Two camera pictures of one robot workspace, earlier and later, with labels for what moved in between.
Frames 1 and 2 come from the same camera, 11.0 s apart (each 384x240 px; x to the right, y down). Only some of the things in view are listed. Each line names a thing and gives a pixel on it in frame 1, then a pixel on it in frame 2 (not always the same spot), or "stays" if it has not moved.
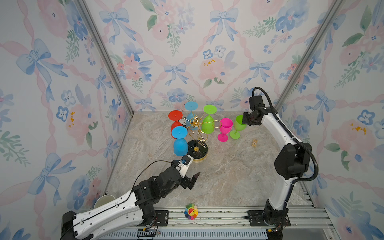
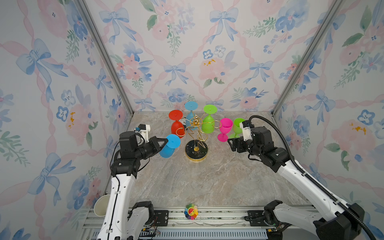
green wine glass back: [208, 123] stays
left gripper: [186, 179] → [153, 143]
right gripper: [244, 119] → [239, 141]
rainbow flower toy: [191, 211] stays
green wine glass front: [239, 126] stays
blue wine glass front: [180, 144] → [174, 142]
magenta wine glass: [226, 125] stays
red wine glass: [177, 115] stays
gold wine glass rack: [197, 150] stays
